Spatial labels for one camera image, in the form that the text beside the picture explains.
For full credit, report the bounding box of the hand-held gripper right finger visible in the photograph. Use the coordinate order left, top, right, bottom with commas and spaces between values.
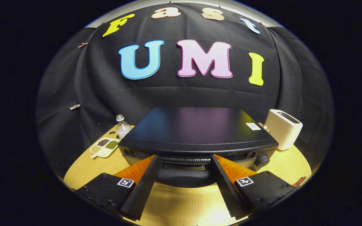
211, 154, 294, 220

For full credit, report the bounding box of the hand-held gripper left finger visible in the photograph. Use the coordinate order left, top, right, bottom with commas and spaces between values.
74, 155, 160, 221

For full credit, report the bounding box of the black toaster oven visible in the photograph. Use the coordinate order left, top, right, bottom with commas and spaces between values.
118, 107, 279, 188

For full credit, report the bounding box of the white toaster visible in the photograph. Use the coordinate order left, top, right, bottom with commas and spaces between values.
264, 109, 303, 151

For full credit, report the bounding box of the white divided dish with grains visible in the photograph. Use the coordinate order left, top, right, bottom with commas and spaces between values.
89, 137, 120, 159

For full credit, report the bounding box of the clear water bottle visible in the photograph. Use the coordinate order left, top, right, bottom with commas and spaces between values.
116, 114, 132, 139

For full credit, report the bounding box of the black backdrop cloth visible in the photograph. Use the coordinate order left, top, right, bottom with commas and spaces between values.
36, 3, 335, 179

